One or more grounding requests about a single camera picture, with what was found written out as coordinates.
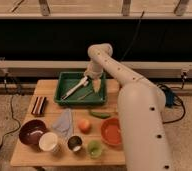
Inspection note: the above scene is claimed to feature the peach fruit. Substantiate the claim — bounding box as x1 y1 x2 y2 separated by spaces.
78 119 91 133

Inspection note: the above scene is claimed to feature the black floor cable right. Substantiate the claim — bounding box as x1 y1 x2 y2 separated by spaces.
157 83 187 125

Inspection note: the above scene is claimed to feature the brown striped block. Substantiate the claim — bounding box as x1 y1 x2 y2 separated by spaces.
31 96 46 117

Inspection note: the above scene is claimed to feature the blue cloth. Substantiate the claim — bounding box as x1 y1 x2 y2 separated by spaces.
52 108 73 139

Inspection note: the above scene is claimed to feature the black floor cable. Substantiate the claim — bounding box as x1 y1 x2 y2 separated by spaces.
157 83 187 125
0 74 23 168

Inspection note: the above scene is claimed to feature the black floor cable left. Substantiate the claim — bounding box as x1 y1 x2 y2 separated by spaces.
0 74 23 168

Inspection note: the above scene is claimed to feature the green cucumber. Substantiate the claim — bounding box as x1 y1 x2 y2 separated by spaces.
89 110 110 119

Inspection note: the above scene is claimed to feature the blue power plug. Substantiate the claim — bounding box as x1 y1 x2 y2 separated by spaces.
165 89 175 108

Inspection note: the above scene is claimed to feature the black hanging cable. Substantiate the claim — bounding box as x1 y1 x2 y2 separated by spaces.
119 10 145 63

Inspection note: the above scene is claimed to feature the metal fork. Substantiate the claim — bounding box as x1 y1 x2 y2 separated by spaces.
77 90 94 100

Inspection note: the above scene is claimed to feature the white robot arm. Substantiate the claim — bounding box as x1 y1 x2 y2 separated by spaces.
85 43 175 171

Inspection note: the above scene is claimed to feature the white cup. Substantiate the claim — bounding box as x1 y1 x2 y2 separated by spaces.
39 132 59 153

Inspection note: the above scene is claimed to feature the green cup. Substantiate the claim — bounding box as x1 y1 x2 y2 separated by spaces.
87 140 103 159

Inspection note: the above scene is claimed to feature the small metal cup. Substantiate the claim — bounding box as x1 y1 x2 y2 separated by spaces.
67 136 82 152

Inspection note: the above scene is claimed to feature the orange bowl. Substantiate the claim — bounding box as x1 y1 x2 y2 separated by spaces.
100 118 122 146

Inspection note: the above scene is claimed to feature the purple bowl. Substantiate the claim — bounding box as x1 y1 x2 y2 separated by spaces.
19 119 48 146

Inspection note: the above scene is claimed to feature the green plastic tray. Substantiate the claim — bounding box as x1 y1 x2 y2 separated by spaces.
54 72 107 106

